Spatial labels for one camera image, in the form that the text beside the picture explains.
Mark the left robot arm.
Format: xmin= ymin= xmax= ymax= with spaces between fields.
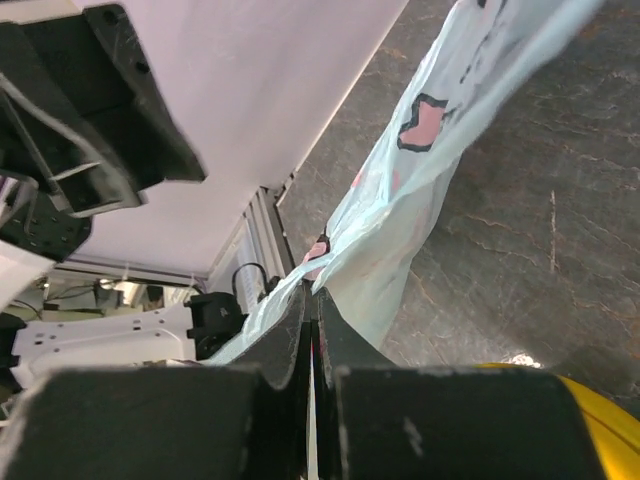
xmin=1 ymin=3 xmax=245 ymax=391

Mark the light blue plastic bag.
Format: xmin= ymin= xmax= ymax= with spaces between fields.
xmin=207 ymin=0 xmax=609 ymax=480

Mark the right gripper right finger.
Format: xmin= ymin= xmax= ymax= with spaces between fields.
xmin=312 ymin=289 xmax=605 ymax=479

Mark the yellow banana bunch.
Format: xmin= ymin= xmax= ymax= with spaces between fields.
xmin=474 ymin=362 xmax=640 ymax=480

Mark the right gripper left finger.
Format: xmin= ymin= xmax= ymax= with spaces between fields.
xmin=1 ymin=286 xmax=311 ymax=479

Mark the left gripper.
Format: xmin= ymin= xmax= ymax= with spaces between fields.
xmin=1 ymin=3 xmax=206 ymax=262

